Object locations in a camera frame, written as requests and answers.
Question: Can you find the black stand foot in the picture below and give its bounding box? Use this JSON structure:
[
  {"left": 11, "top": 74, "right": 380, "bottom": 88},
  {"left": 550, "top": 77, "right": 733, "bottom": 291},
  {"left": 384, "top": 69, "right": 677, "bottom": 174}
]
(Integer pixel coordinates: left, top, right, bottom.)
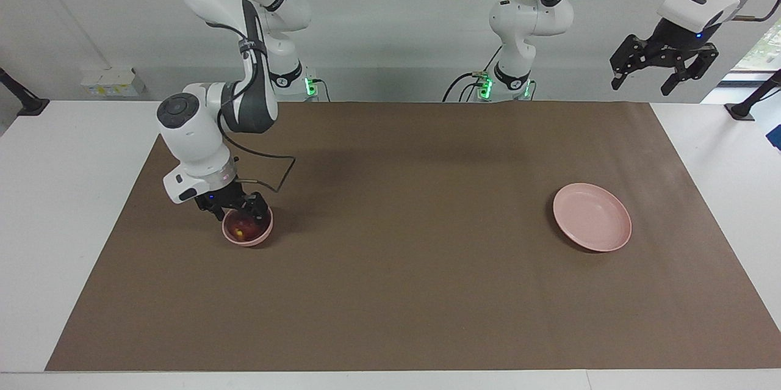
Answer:
[
  {"left": 725, "top": 70, "right": 781, "bottom": 121},
  {"left": 0, "top": 68, "right": 49, "bottom": 117}
]

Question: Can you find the brown table mat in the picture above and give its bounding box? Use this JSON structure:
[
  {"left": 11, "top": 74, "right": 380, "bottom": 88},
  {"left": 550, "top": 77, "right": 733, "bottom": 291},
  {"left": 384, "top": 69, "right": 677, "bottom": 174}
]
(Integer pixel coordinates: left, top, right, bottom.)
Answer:
[{"left": 46, "top": 101, "right": 781, "bottom": 372}]

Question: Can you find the dark red apple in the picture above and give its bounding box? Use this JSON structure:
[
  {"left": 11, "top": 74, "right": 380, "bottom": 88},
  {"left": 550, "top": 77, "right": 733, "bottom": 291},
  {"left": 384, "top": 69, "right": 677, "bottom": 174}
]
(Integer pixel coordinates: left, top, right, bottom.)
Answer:
[{"left": 231, "top": 212, "right": 260, "bottom": 239}]

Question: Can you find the pink plate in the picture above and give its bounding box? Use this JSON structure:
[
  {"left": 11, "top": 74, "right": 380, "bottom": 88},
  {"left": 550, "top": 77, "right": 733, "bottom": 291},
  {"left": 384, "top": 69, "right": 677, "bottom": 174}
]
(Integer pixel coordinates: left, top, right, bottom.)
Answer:
[{"left": 553, "top": 182, "right": 632, "bottom": 253}]

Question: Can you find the pink bowl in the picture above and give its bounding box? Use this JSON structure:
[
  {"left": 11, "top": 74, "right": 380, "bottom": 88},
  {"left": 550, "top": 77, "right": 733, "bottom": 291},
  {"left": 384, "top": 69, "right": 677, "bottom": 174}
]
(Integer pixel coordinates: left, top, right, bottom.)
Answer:
[{"left": 221, "top": 204, "right": 274, "bottom": 248}]

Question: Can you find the white wall socket box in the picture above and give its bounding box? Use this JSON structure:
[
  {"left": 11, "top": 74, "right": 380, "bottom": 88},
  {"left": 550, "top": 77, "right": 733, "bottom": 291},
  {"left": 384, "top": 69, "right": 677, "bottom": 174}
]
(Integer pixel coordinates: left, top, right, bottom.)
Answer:
[{"left": 81, "top": 68, "right": 147, "bottom": 98}]

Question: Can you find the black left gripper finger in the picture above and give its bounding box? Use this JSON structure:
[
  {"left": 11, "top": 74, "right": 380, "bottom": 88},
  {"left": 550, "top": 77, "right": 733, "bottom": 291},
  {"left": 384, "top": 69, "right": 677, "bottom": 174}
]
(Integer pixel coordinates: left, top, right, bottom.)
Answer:
[
  {"left": 661, "top": 45, "right": 719, "bottom": 96},
  {"left": 610, "top": 35, "right": 649, "bottom": 91}
]

